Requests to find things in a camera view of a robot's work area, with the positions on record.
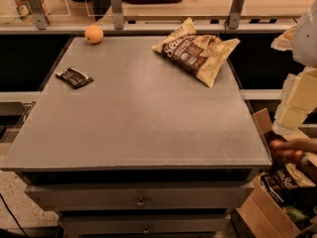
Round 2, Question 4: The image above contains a black floor cable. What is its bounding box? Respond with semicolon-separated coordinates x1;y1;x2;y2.
0;193;30;238

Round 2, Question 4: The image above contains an orange fruit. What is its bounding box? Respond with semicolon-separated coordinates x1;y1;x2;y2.
85;25;104;44

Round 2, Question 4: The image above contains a right metal bracket post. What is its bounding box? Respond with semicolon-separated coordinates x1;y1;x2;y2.
226;0;245;29

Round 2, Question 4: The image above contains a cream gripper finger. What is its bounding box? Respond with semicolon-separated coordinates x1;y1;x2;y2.
272;66;317;135
270;26;296;52

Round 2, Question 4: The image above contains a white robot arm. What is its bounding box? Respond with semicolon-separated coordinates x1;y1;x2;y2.
272;1;317;136

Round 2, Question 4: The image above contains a person's hand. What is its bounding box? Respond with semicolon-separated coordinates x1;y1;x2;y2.
268;140;304;164

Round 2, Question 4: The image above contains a middle metal bracket post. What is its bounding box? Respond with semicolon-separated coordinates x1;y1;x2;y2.
110;0;124;30

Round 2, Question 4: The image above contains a rxbar chocolate bar wrapper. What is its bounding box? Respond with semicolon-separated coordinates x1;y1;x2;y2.
55;66;94;89

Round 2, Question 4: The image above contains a left metal bracket post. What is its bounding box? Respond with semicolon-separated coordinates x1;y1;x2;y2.
27;0;50;30

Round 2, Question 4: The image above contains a cardboard box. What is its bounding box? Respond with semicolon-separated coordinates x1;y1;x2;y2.
231;108;317;238

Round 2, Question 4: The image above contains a green snack bag in box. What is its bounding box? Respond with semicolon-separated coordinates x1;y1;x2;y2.
282;205;309;223

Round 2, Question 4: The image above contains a lower metal drawer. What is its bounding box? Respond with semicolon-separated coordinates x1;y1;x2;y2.
58;214;230;235

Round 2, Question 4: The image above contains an upper metal drawer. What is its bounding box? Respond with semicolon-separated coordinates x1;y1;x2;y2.
25;182;254;211

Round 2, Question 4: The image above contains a metal bracket post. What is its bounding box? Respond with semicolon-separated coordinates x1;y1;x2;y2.
27;0;50;30
110;0;124;30
226;0;245;29

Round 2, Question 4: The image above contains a metal drawer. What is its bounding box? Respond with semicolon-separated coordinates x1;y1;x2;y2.
25;182;254;211
58;214;230;235

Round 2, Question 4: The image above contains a brown chip bag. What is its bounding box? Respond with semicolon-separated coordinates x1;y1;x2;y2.
153;18;240;87

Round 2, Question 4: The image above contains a chip bag in box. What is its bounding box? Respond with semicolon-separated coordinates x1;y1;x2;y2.
261;164;317;205

